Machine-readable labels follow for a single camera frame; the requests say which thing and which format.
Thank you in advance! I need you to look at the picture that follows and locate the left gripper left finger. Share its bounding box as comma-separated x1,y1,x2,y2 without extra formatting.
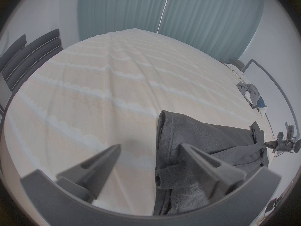
56,144,122,204

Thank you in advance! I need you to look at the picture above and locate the grey bedside table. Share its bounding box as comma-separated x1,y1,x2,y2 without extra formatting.
219,57,245,70

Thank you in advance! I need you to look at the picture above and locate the black T-shirt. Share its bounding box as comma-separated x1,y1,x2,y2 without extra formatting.
153,110,270,217

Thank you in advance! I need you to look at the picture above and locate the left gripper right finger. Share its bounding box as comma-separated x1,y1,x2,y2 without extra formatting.
179,144,245,201

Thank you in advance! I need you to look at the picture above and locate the blue-green curtain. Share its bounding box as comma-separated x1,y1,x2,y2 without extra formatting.
158,0,265,61
78,0,171,42

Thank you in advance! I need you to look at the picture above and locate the black chest of drawers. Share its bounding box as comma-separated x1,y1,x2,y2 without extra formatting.
0,28,64,117

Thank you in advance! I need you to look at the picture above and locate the white printed pillow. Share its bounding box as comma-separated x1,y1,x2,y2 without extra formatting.
224,64,250,84

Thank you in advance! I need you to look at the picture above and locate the bed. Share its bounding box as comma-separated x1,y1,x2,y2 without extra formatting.
3,28,301,217

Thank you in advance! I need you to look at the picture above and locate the pile of clothes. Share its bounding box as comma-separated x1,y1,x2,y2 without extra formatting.
236,81,269,118

